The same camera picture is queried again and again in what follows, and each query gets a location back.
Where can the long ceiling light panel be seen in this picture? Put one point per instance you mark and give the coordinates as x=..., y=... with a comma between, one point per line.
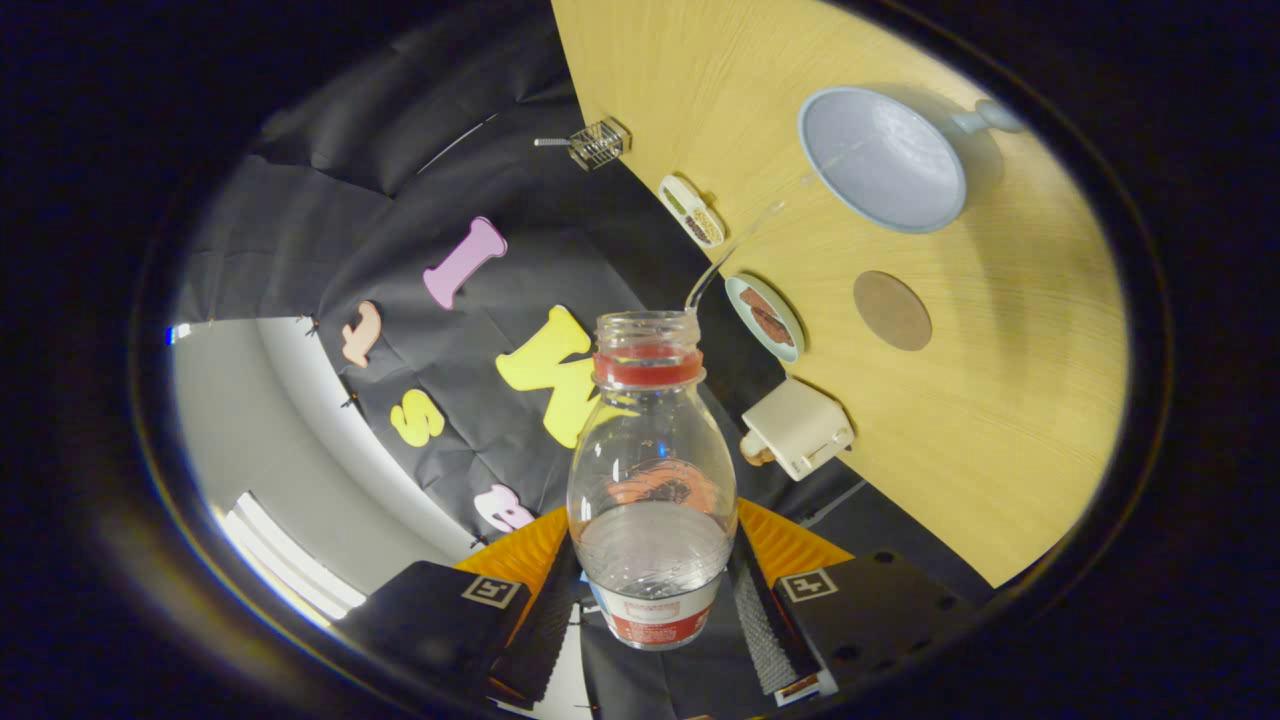
x=290, y=560

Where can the round brown coaster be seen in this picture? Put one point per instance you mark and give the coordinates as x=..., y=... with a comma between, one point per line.
x=892, y=311

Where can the brown bread slice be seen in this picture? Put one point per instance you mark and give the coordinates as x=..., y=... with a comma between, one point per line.
x=755, y=450

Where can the clear juice bottle red label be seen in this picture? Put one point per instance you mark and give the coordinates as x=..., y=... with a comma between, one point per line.
x=650, y=560

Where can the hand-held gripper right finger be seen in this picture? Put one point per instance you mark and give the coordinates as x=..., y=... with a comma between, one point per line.
x=765, y=630

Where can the light blue round plate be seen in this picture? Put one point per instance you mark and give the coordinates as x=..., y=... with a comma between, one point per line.
x=790, y=345

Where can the light blue cup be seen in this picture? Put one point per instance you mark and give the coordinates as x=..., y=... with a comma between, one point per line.
x=880, y=160

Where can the white divided dish with beans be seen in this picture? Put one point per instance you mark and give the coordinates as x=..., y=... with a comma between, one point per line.
x=692, y=213

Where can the brown meat slice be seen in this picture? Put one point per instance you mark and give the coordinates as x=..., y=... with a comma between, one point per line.
x=755, y=302
x=777, y=328

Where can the wooden table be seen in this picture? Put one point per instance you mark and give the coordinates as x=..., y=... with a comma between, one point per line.
x=1000, y=420

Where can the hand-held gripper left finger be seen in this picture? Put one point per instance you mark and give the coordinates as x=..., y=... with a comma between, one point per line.
x=535, y=630

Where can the white toaster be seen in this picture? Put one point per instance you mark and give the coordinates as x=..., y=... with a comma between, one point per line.
x=800, y=428

